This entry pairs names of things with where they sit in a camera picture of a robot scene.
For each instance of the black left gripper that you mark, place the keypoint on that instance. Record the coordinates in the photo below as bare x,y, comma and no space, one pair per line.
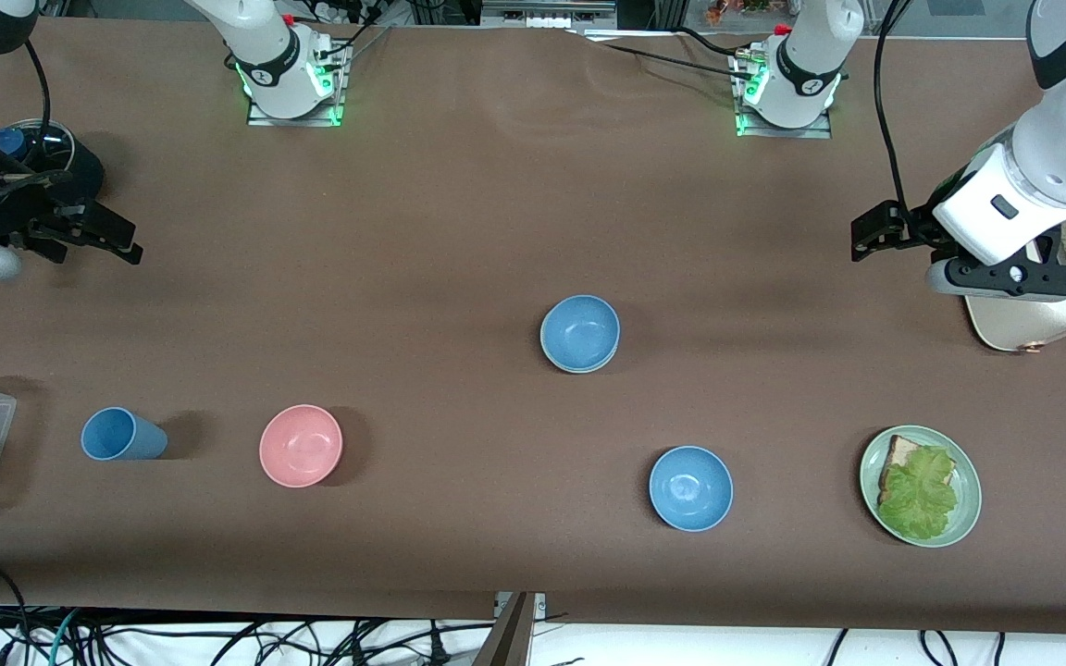
923,225

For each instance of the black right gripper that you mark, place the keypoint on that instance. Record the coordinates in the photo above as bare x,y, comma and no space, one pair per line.
41,216

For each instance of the blue bowl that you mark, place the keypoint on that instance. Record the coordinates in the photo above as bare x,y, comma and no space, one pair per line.
690,488
579,331

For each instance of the green bowl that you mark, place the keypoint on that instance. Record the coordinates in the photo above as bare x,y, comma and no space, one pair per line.
577,371

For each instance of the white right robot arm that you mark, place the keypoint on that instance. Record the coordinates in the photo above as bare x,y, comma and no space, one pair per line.
265,51

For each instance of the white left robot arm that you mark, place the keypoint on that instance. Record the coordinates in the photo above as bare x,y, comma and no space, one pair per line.
1065,157

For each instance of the pink bowl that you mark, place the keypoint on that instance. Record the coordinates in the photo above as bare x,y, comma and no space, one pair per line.
302,446

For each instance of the glass lid blue knob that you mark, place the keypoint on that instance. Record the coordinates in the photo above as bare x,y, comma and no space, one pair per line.
7,141

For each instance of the cream toaster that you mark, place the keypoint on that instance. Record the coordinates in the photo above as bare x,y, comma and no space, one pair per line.
1033,324

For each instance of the blue plastic cup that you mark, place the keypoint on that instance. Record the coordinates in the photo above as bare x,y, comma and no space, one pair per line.
121,435

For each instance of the bread slice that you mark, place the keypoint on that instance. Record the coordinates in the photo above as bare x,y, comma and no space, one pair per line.
903,453

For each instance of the green lettuce leaf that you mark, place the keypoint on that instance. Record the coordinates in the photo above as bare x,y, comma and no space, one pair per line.
922,495

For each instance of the green plate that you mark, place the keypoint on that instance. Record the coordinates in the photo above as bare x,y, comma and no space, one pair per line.
971,495

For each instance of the white power strip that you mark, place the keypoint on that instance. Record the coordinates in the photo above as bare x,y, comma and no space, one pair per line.
339,11

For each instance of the dark table leg beam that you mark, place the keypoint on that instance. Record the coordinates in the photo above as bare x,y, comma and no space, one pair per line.
507,638

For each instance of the grey metal rail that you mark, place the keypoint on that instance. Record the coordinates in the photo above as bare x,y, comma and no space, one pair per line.
547,14

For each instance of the metal table bracket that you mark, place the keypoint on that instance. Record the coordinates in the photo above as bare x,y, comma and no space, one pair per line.
538,603

